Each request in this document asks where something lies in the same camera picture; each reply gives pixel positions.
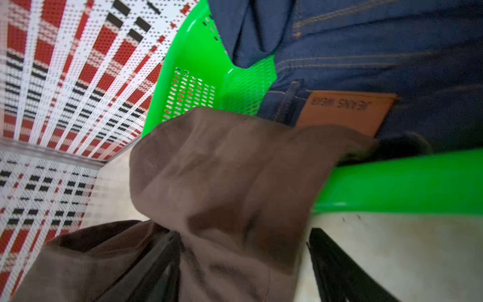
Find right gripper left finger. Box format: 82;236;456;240
96;232;181;301

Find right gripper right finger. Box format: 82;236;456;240
307;229;398;302

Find brown trousers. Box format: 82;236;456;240
13;108;376;301

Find green plastic basket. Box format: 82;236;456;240
143;1;482;215

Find blue denim jeans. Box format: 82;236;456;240
208;1;482;156

